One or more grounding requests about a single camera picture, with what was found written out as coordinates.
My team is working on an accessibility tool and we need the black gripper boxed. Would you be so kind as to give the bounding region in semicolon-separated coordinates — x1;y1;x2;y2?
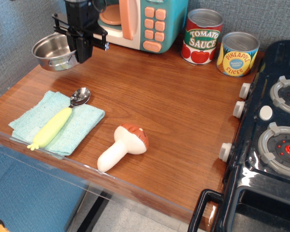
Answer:
52;0;109;63

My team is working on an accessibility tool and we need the small stainless steel pot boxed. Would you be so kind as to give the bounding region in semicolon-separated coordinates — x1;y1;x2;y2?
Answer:
32;32;79;72

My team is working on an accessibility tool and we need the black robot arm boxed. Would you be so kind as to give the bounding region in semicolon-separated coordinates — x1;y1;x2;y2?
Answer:
52;0;109;63

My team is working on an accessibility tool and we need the teal toy microwave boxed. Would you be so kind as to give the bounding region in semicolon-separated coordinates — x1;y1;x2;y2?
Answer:
98;0;188;54

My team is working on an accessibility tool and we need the light teal folded cloth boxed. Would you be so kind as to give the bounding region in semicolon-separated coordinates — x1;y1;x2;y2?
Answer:
9;91;105;157

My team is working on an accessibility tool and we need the plush toy mushroom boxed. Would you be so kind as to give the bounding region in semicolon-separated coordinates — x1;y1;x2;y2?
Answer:
97;123;149;172

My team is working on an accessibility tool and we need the tomato sauce can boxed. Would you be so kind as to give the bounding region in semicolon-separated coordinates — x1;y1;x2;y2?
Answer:
181;8;224;65

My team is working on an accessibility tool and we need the clear acrylic table guard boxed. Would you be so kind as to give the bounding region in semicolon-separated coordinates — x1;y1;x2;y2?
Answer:
0;133;188;232

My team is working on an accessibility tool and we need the pineapple slices can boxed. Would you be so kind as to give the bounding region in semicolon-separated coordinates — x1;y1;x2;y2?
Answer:
217;31;260;77

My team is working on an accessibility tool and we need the black toy stove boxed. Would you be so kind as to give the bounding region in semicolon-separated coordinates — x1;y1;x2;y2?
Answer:
188;40;290;232

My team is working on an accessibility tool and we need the spoon with yellow-green handle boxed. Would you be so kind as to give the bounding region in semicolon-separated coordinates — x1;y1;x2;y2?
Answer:
27;87;91;151

